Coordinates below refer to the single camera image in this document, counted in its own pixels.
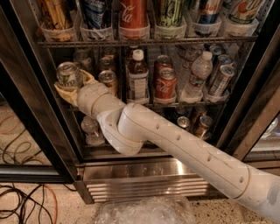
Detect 7up can shelf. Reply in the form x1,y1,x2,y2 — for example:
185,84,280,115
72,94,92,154
73,51,93,73
57,61,83,91

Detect wire shelf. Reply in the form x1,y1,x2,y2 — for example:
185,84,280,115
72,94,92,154
38,35,258,48
66,99,228,113

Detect gold can shelf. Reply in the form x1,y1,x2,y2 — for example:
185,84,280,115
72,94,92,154
98,70,118,96
98,57,116,72

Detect clear water bottle middle shelf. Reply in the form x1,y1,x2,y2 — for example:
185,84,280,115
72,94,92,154
185,51,213,96

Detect silver slim can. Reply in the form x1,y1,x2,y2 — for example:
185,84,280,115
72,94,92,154
208,65,236,96
209,54,234,83

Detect red bull can top shelf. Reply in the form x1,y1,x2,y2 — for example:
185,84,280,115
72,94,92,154
197,0,222,25

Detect water bottle bottom shelf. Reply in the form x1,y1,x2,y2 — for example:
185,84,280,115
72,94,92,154
81,115,105,146

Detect clear plastic bag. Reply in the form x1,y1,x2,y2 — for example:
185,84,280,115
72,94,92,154
94,196,196,224

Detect yellow tall can top shelf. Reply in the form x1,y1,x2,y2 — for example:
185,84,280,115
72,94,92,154
38,0,74,30

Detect middle wire shelf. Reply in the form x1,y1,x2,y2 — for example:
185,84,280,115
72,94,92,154
66,99,228,113

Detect black and orange floor cables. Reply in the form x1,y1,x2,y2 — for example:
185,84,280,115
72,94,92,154
0,183,77,224

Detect front silver slim can middle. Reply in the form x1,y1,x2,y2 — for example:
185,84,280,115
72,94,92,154
208,65,236,96

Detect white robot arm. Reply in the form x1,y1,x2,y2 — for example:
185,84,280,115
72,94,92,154
54,70,280,224

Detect brown can bottom shelf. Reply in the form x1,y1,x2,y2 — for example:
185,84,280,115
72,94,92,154
193,115,213,140

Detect blue can bottom shelf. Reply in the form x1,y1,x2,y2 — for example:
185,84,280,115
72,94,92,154
177,116,190,130

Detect blue white can top shelf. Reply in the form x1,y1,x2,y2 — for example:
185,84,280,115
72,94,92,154
80,0,112,30

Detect white green can top shelf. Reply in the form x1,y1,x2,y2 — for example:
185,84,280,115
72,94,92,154
227,0,263,25

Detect brown juice bottle middle shelf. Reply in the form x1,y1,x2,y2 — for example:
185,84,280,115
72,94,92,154
128,49,149,100

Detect glass fridge door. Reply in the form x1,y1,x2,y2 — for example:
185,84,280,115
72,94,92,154
0,0,77,183
216,25,280,174

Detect stainless steel fridge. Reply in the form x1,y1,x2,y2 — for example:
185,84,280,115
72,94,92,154
8,0,280,205

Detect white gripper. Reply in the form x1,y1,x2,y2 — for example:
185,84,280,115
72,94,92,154
54,69,109,117

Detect right glass fridge door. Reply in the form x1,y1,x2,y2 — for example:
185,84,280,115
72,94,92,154
216,25,280,174

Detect rear red coke can middle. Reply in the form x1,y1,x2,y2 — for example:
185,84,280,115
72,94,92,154
154,55,173,76

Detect front red coke can middle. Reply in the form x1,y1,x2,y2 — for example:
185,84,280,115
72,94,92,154
155,67,177,99

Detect green lacroix can top shelf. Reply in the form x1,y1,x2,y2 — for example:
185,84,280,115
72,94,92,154
154,0,185,28

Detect top wire shelf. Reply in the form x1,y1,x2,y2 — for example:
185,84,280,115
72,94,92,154
38,35,258,48

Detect red coke can top shelf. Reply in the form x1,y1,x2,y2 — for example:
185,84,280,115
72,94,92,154
119,0,148,39

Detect left glass fridge door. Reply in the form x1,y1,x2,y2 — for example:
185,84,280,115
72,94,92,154
0,0,77,183

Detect gold can front middle shelf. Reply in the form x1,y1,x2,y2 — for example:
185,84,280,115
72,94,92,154
98,70,118,96

